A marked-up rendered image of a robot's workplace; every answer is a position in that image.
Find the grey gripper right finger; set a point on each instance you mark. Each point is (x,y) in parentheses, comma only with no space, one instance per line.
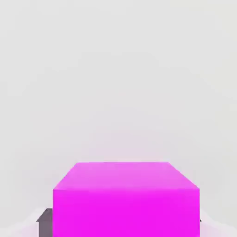
(203,228)

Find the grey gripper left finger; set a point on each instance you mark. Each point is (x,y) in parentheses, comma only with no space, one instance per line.
(46,225)

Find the small magenta cube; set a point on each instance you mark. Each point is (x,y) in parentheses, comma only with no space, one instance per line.
(125,203)

